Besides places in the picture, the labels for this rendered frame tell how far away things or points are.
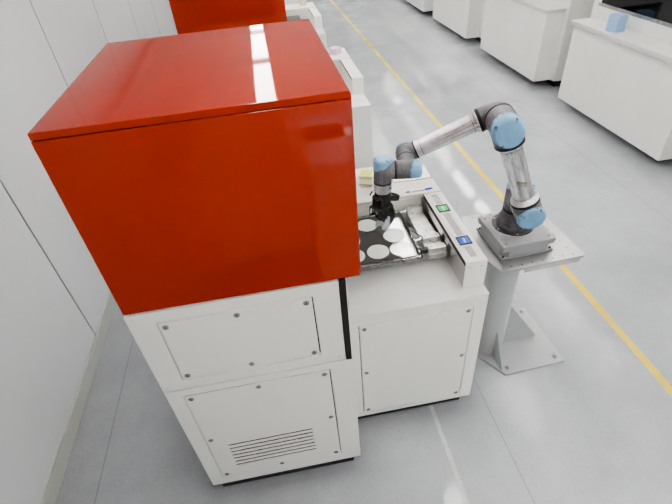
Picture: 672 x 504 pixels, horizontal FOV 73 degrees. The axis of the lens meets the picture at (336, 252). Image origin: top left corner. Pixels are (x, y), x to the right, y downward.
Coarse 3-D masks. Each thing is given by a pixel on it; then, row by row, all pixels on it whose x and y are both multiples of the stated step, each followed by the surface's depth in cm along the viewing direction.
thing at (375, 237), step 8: (392, 224) 220; (400, 224) 220; (360, 232) 217; (368, 232) 217; (376, 232) 216; (384, 232) 216; (360, 240) 212; (368, 240) 212; (376, 240) 211; (384, 240) 211; (408, 240) 210; (360, 248) 208; (368, 248) 207; (392, 248) 206; (400, 248) 206; (408, 248) 205; (368, 256) 203; (392, 256) 201; (400, 256) 201; (408, 256) 201; (360, 264) 199
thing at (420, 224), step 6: (408, 216) 229; (414, 216) 227; (420, 216) 227; (414, 222) 223; (420, 222) 223; (426, 222) 223; (414, 228) 221; (420, 228) 219; (426, 228) 219; (432, 228) 219; (420, 234) 216; (444, 252) 204; (432, 258) 205
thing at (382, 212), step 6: (390, 192) 188; (372, 198) 188; (378, 198) 186; (384, 198) 190; (372, 204) 190; (378, 204) 190; (384, 204) 192; (390, 204) 193; (372, 210) 195; (378, 210) 190; (384, 210) 189; (390, 210) 193; (378, 216) 192; (384, 216) 192
